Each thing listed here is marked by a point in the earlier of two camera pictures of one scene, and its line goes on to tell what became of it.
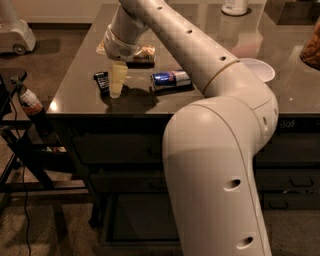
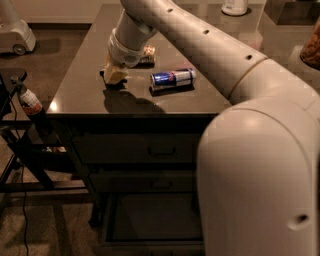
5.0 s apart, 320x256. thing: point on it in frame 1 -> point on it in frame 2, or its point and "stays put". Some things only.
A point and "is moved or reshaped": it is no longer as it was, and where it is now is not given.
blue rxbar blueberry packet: x=103 y=84 is moved or reshaped
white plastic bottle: x=234 y=7 stays put
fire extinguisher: x=32 y=105 stays put
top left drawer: x=119 y=148 stays put
